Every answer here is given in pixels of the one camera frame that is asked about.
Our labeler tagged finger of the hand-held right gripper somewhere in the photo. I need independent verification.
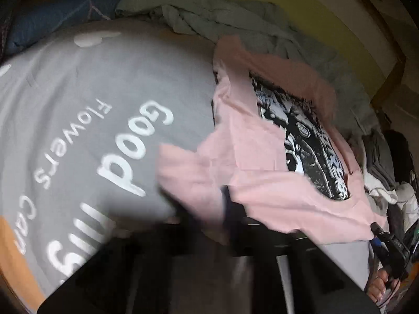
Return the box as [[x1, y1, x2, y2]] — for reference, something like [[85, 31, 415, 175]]
[[370, 222, 392, 241]]

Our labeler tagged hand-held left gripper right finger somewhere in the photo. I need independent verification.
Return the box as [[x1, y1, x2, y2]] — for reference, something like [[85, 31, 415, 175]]
[[222, 186, 380, 314]]

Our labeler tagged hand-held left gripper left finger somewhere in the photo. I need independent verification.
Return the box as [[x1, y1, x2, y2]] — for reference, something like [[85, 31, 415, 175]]
[[37, 214, 210, 314]]

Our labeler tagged pink printed t-shirt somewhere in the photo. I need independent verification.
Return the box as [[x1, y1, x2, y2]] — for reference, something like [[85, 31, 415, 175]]
[[157, 36, 388, 246]]

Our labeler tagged folded grey clothes stack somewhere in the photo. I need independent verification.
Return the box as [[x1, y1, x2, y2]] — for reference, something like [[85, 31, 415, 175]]
[[363, 131, 398, 190]]

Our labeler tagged black clothes heap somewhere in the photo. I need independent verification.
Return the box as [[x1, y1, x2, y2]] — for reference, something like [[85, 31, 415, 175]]
[[383, 131, 418, 184]]

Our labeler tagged person's right hand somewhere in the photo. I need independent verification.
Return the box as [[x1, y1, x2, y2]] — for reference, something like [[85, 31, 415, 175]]
[[367, 266, 401, 303]]

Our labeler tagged white crumpled garment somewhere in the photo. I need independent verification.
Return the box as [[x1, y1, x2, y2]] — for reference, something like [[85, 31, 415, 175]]
[[396, 183, 419, 218]]

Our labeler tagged grey printed bed sheet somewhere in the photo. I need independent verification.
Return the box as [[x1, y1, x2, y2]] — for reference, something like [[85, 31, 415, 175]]
[[0, 18, 374, 305]]

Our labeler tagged blue pillow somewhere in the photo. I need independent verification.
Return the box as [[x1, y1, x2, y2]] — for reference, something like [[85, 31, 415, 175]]
[[5, 0, 123, 56]]

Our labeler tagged grey-green duvet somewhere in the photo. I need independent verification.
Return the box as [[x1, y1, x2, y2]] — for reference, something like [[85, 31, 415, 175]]
[[116, 0, 377, 138]]

